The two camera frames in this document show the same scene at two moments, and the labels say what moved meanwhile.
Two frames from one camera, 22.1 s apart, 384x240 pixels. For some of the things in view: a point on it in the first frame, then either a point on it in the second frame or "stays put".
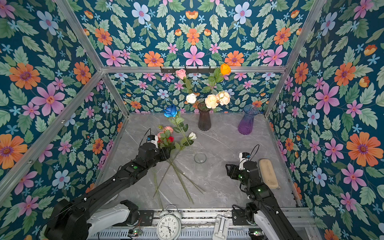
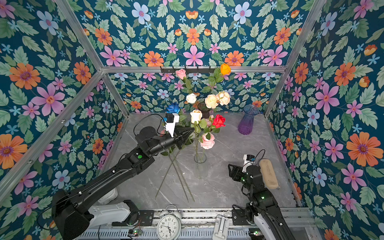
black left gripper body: (163, 155) → (177, 139)
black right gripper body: (236, 174) stays put
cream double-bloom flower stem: (212, 101) stays put
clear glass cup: (200, 165) stays put
